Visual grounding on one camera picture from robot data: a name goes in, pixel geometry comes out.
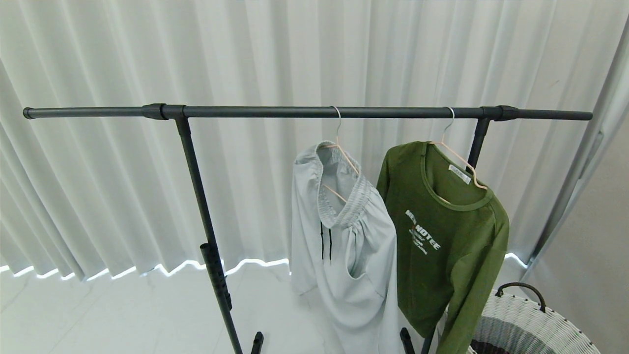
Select pink clothes hanger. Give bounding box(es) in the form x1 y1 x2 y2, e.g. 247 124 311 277
430 107 489 205
321 107 362 203

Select pale grey shorts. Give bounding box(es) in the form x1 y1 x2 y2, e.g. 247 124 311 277
290 142 406 354

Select green garment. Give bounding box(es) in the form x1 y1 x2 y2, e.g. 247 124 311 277
377 142 510 354

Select black clothes rack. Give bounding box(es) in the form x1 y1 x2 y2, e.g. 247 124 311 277
23 103 594 354

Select white laundry basket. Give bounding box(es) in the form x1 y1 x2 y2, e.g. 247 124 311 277
467 282 601 354

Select white curtain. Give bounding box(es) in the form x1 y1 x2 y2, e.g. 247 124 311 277
0 0 629 282

